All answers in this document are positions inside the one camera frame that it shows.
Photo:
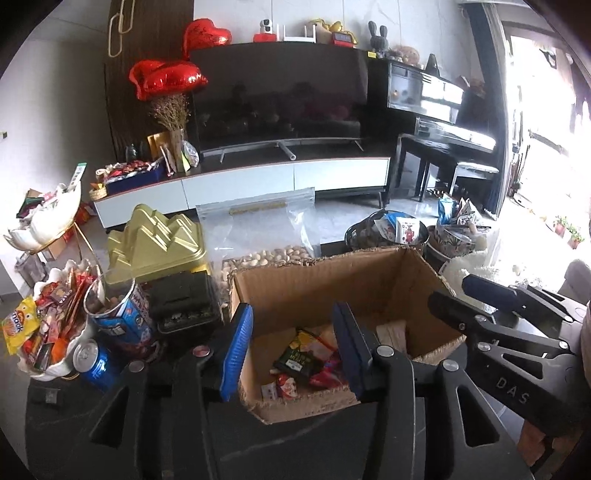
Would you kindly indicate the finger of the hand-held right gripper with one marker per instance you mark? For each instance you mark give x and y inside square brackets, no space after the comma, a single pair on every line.
[457,314]
[489,286]

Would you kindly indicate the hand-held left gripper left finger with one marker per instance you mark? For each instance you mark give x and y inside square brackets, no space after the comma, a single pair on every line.
[235,353]

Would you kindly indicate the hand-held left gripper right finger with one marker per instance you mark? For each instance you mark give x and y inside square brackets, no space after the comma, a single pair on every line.
[348,353]

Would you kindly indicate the red snack packet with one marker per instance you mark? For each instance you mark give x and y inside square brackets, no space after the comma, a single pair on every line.
[325,376]

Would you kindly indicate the green chip packet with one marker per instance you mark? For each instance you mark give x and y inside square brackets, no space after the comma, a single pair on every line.
[300,360]

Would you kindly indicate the white red-striped packet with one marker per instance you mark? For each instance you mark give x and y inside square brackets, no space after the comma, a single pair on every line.
[286,386]

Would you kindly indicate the brown cardboard box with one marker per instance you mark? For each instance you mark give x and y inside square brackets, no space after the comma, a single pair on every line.
[286,295]

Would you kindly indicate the black bowl of snacks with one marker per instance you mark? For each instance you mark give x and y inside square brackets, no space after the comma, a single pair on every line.
[369,233]

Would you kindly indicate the white bowl of snacks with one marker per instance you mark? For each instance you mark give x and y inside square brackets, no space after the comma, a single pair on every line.
[55,323]

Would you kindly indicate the blue tray of snacks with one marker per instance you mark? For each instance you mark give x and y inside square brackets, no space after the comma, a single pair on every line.
[134,177]

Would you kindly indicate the person's right hand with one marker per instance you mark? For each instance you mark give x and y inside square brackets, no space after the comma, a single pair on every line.
[545,445]

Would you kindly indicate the white plush toy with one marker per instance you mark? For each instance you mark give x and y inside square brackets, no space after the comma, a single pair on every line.
[475,267]

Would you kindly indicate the patterned bowl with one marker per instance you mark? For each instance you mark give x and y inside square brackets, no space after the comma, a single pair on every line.
[457,242]

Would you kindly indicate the black plastic tray container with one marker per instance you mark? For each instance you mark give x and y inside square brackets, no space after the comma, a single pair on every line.
[184,302]

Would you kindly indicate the blue foil packet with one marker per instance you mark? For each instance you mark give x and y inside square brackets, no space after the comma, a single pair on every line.
[447,210]

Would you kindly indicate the potted plants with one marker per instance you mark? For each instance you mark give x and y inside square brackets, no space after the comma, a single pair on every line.
[568,230]

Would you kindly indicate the piano bench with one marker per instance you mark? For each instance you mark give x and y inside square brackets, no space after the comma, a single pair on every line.
[475,173]

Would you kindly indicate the blue cookie canister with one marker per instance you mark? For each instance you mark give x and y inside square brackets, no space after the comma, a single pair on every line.
[124,318]

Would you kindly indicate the clear zip bag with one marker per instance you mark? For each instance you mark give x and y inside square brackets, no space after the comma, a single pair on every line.
[258,226]

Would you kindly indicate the gold mountain-shaped box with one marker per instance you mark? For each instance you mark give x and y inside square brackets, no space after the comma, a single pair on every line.
[152,240]

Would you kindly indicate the blue soda can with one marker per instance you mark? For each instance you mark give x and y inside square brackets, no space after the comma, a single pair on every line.
[94,367]

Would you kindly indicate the white television cabinet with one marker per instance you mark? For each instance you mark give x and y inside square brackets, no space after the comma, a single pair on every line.
[249,184]

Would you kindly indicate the small black flat object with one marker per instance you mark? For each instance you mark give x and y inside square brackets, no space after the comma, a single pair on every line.
[48,397]

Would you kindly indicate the black piano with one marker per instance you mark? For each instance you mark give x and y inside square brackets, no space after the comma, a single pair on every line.
[429,101]

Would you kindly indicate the glass vase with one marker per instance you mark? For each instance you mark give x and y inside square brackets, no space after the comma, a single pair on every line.
[178,152]

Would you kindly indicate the small wicker basket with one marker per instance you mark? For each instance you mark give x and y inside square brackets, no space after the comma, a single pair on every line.
[98,191]

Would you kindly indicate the yellow snack packet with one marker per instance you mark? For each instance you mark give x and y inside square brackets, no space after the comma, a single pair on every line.
[18,325]

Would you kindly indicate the metronome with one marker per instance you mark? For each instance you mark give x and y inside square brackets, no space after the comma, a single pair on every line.
[432,64]

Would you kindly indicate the white swan-shaped tray stand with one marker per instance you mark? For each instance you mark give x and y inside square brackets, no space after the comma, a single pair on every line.
[44,221]

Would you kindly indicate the dried flower bouquet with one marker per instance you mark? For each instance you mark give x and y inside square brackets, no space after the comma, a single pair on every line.
[171,113]

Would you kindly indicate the black television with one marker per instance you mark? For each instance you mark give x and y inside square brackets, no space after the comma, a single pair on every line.
[277,97]

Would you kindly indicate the black rabbit figurine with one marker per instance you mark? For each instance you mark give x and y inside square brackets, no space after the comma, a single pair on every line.
[378,39]

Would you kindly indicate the red heart balloon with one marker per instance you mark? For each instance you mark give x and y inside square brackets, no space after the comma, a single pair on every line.
[161,81]
[205,37]

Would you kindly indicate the red desk clock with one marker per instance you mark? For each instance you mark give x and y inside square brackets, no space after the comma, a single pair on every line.
[344,39]

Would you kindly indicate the gold ornament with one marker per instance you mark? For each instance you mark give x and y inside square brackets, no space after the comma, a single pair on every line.
[325,27]

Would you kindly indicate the white router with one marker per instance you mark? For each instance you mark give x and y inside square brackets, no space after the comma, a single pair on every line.
[298,34]

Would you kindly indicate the white security camera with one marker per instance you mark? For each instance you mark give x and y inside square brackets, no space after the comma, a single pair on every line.
[264,30]

